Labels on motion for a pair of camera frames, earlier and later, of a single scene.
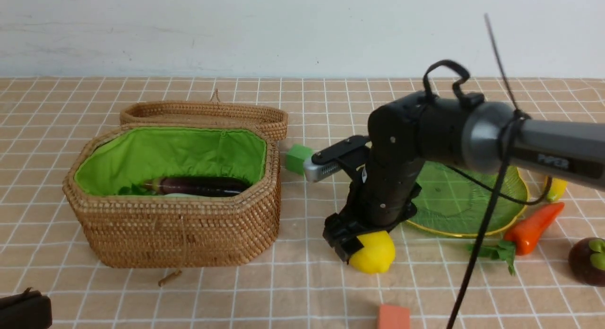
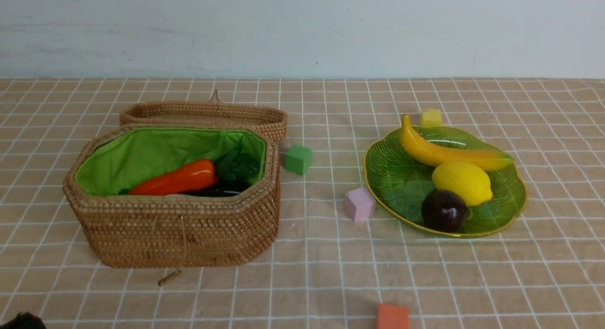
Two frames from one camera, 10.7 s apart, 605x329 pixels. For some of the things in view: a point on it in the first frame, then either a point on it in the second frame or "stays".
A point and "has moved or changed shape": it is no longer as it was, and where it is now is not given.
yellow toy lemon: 378,254 to 465,179
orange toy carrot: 522,238 to 235,165
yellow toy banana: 557,187 has moved or changed shape
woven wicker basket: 123,231 stays
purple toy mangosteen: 586,259 to 443,211
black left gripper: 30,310 to 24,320
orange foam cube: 391,317 stays
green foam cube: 295,157 stays
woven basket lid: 213,112 stays
